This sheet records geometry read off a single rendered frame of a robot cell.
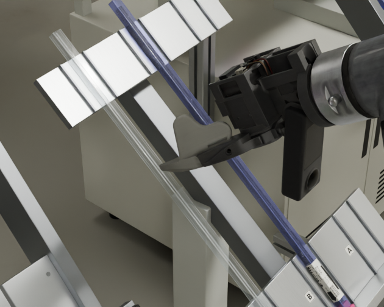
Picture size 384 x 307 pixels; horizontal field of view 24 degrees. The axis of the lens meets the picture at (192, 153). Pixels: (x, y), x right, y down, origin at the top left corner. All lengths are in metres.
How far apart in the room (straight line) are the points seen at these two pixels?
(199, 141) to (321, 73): 0.17
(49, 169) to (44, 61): 0.66
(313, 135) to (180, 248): 0.40
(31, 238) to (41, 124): 1.81
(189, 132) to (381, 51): 0.24
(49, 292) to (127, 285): 1.21
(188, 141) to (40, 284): 0.25
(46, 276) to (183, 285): 0.31
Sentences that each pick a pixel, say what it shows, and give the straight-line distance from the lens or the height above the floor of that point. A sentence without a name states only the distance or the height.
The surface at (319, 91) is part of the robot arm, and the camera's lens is 0.86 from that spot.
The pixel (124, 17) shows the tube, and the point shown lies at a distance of 1.15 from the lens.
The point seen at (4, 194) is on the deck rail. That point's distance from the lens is 1.08.
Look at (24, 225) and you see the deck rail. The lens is 1.07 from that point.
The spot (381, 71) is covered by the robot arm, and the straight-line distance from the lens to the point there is 0.82.
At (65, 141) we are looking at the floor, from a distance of 2.78.
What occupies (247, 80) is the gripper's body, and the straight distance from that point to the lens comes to 0.90.
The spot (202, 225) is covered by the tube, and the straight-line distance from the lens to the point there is 1.08.
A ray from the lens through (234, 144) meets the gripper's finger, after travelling 0.92.
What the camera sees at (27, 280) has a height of 0.85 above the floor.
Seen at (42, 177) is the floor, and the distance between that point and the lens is 2.64.
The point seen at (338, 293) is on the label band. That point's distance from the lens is 1.19.
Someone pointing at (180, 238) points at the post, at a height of 0.74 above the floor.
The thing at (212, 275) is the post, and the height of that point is 0.68.
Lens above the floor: 1.56
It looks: 35 degrees down
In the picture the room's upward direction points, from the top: straight up
